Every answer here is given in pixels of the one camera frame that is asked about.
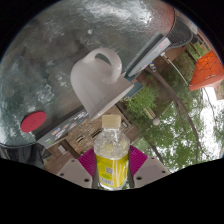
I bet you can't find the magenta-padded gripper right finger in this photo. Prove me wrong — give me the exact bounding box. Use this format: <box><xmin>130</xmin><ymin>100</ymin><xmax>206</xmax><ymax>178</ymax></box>
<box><xmin>127</xmin><ymin>145</ymin><xmax>172</xmax><ymax>189</ymax></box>

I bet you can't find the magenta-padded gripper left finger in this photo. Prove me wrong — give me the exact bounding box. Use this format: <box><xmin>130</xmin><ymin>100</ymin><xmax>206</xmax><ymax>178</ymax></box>
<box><xmin>56</xmin><ymin>147</ymin><xmax>98</xmax><ymax>190</ymax></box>

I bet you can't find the clear bottle with yellow label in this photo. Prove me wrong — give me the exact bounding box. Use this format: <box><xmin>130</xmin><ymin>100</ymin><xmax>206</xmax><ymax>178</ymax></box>
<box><xmin>93</xmin><ymin>114</ymin><xmax>131</xmax><ymax>191</ymax></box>

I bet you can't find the black laptop with stickers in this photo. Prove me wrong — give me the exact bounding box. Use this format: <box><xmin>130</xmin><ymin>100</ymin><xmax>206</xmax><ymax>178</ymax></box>
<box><xmin>36</xmin><ymin>106</ymin><xmax>91</xmax><ymax>149</ymax></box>

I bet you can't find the flat round red coaster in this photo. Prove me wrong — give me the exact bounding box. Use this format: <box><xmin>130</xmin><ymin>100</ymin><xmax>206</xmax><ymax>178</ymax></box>
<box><xmin>20</xmin><ymin>111</ymin><xmax>48</xmax><ymax>133</ymax></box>

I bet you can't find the green plant in blue pot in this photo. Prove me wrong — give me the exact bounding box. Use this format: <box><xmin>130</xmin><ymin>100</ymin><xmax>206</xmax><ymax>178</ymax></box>
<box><xmin>124</xmin><ymin>85</ymin><xmax>159</xmax><ymax>118</ymax></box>

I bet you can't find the white mug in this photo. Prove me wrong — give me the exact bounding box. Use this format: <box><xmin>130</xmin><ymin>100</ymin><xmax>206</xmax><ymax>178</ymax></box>
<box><xmin>69</xmin><ymin>47</ymin><xmax>135</xmax><ymax>120</ymax></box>

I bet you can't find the grey laptop with stickers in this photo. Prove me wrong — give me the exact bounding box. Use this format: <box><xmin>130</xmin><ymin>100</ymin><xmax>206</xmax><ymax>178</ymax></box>
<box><xmin>124</xmin><ymin>33</ymin><xmax>172</xmax><ymax>78</ymax></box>

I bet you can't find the orange patio umbrella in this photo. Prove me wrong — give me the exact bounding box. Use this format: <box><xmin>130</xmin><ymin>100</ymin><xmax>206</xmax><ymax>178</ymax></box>
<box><xmin>163</xmin><ymin>49</ymin><xmax>224</xmax><ymax>92</ymax></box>

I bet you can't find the globe-topped lamp post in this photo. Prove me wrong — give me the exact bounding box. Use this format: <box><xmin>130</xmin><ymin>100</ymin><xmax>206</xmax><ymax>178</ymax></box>
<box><xmin>145</xmin><ymin>106</ymin><xmax>161</xmax><ymax>127</ymax></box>

